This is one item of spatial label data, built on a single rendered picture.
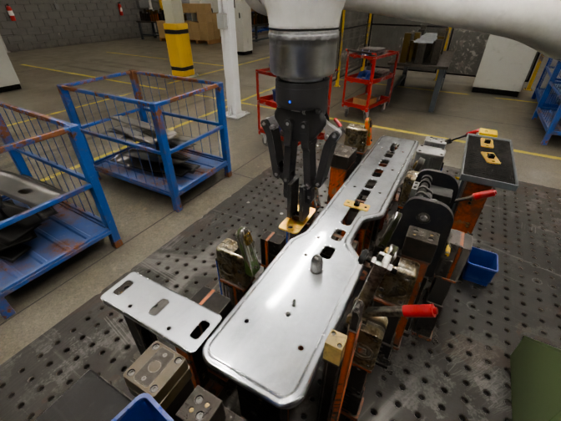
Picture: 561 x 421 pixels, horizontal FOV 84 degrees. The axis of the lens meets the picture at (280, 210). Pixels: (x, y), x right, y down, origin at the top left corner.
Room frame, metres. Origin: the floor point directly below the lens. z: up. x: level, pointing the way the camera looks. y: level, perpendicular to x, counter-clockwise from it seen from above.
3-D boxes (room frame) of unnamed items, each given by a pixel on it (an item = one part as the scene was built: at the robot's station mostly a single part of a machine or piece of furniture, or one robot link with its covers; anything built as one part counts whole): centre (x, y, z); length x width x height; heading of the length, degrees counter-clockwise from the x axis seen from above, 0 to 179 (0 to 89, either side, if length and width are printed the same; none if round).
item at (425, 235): (0.57, -0.34, 0.91); 0.07 x 0.05 x 0.42; 61
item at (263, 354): (0.90, -0.26, 1.00); 1.38 x 0.22 x 0.02; 151
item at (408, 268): (0.53, -0.28, 0.88); 0.11 x 0.09 x 0.37; 61
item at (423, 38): (6.13, -2.56, 0.57); 1.86 x 0.90 x 1.14; 153
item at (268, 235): (0.72, 0.02, 0.84); 0.11 x 0.08 x 0.29; 61
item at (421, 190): (0.69, -0.39, 0.94); 0.18 x 0.13 x 0.49; 151
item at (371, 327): (0.39, -0.18, 0.88); 0.07 x 0.06 x 0.35; 61
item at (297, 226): (0.46, -0.03, 1.25); 0.08 x 0.04 x 0.01; 151
